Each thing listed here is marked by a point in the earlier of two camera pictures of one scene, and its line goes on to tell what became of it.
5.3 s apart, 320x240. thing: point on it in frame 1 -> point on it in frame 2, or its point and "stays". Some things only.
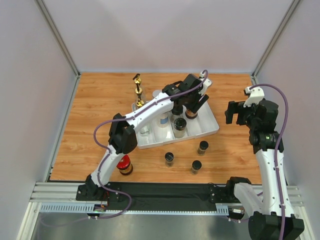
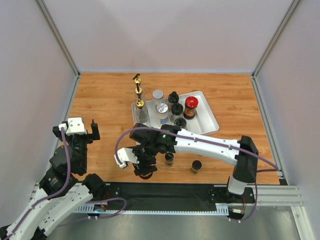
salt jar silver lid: (163, 120) stays
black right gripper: (240, 114) -> (144, 169)
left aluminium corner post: (53, 26) stays
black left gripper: (191, 106) -> (96, 135)
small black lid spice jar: (196, 164) stays
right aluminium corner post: (273, 40) stays
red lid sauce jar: (124, 166) -> (147, 176)
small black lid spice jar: (169, 159) stays
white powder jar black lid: (180, 125) stays
